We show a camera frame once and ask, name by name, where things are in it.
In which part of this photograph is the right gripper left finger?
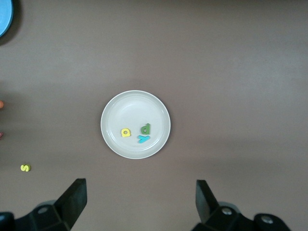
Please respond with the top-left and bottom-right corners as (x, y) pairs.
(0, 178), (87, 231)

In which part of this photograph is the blue round plate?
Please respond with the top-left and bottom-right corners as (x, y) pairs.
(0, 0), (14, 38)

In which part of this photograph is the green foam letter p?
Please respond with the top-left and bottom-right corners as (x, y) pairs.
(140, 123), (152, 135)

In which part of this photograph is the brown table cover sheet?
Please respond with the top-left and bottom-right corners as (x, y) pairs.
(0, 0), (308, 231)

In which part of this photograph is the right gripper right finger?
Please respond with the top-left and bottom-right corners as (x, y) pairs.
(192, 180), (293, 231)

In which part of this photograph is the beige round plate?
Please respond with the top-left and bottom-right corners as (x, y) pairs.
(100, 90), (172, 160)

